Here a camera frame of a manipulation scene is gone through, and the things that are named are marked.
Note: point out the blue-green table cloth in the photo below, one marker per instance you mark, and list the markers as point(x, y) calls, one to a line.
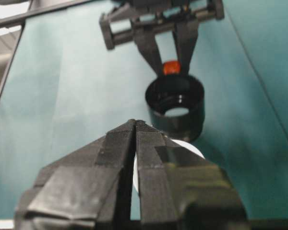
point(74, 83)

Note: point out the grey metal frame bar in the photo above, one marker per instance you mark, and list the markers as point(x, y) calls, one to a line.
point(38, 13)

